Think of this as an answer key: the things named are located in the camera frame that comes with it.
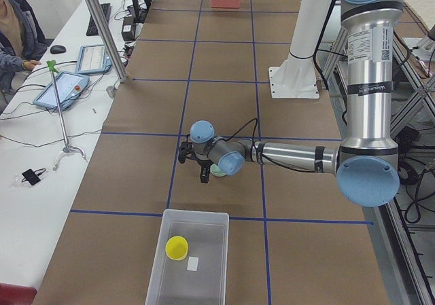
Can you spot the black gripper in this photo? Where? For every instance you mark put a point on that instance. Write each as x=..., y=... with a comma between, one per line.
x=203, y=168

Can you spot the pale green bowl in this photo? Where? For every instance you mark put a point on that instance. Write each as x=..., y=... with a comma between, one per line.
x=216, y=171

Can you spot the yellow plastic cup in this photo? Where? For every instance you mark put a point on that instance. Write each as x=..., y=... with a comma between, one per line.
x=176, y=248

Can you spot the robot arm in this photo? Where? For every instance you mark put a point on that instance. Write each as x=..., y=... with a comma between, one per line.
x=365, y=162

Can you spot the clear plastic storage box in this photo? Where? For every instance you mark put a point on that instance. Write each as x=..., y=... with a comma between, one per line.
x=200, y=278

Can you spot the teach pendant tablet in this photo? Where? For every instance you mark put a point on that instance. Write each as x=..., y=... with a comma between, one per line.
x=69, y=87
x=93, y=59

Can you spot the black computer mouse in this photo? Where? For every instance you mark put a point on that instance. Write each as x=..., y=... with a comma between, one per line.
x=57, y=49

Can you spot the seated person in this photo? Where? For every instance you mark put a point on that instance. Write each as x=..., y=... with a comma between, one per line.
x=23, y=42

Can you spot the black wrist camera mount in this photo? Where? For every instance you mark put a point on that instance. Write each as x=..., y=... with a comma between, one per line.
x=185, y=150

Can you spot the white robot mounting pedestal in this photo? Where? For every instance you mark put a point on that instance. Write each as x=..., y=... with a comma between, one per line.
x=296, y=77

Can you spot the green handled reacher stick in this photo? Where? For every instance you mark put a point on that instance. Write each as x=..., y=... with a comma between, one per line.
x=68, y=149

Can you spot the aluminium frame post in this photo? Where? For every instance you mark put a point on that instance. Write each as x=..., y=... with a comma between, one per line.
x=97, y=14

